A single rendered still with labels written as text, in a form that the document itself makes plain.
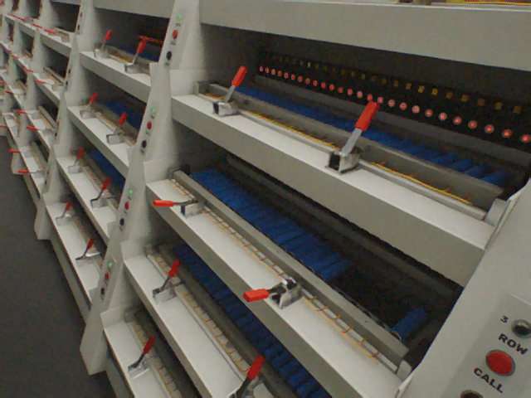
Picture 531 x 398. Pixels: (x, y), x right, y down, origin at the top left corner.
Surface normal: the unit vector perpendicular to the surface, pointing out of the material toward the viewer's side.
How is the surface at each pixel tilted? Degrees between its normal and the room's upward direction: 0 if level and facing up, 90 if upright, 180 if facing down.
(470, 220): 21
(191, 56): 90
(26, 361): 0
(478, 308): 90
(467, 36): 111
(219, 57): 90
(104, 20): 90
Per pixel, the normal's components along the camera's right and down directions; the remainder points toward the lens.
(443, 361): -0.69, -0.07
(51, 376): 0.35, -0.91
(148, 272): 0.08, -0.87
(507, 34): -0.77, 0.25
